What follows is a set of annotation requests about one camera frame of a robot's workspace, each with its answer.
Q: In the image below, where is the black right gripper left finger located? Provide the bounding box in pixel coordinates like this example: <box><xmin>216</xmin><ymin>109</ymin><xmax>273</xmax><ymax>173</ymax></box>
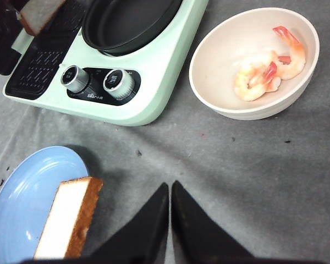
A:
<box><xmin>86</xmin><ymin>183</ymin><xmax>169</xmax><ymax>263</ymax></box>

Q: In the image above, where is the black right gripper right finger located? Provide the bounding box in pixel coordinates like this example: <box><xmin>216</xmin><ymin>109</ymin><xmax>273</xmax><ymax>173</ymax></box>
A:
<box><xmin>171</xmin><ymin>181</ymin><xmax>254</xmax><ymax>263</ymax></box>

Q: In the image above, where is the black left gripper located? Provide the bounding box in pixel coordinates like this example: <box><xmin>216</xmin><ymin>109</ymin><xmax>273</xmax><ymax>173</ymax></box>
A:
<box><xmin>0</xmin><ymin>1</ymin><xmax>27</xmax><ymax>75</ymax></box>

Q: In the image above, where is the bread slice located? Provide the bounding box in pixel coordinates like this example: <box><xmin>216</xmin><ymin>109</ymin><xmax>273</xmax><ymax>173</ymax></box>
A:
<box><xmin>19</xmin><ymin>0</ymin><xmax>65</xmax><ymax>36</ymax></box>
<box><xmin>34</xmin><ymin>177</ymin><xmax>103</xmax><ymax>260</ymax></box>

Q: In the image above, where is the pink cooked shrimp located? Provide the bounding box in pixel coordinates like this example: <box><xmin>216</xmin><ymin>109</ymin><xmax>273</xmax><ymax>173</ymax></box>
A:
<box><xmin>273</xmin><ymin>26</ymin><xmax>306</xmax><ymax>80</ymax></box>
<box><xmin>234</xmin><ymin>51</ymin><xmax>281</xmax><ymax>101</ymax></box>

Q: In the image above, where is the beige ribbed bowl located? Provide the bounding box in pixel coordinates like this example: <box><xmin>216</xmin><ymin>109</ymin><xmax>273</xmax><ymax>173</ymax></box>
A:
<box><xmin>189</xmin><ymin>7</ymin><xmax>320</xmax><ymax>120</ymax></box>

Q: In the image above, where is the mint green breakfast maker base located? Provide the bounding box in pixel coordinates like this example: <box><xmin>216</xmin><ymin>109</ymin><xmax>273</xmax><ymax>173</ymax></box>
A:
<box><xmin>3</xmin><ymin>1</ymin><xmax>207</xmax><ymax>127</ymax></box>

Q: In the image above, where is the left silver control knob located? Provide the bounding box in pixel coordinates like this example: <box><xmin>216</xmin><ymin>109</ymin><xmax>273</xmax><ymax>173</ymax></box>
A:
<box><xmin>60</xmin><ymin>65</ymin><xmax>89</xmax><ymax>94</ymax></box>

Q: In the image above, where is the silver control knob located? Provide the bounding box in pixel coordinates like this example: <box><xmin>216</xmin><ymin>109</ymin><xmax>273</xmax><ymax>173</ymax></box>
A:
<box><xmin>60</xmin><ymin>65</ymin><xmax>89</xmax><ymax>94</ymax></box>
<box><xmin>103</xmin><ymin>69</ymin><xmax>135</xmax><ymax>101</ymax></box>

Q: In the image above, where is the black frying pan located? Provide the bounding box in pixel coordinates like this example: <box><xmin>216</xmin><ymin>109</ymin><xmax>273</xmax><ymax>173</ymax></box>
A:
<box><xmin>82</xmin><ymin>0</ymin><xmax>182</xmax><ymax>56</ymax></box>

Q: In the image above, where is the blue plate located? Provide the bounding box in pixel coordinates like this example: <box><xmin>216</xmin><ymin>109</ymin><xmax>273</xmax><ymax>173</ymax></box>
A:
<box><xmin>0</xmin><ymin>146</ymin><xmax>89</xmax><ymax>263</ymax></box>

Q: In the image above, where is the right silver control knob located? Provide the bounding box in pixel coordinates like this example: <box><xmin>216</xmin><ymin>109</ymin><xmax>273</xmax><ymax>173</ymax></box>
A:
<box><xmin>103</xmin><ymin>69</ymin><xmax>135</xmax><ymax>101</ymax></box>

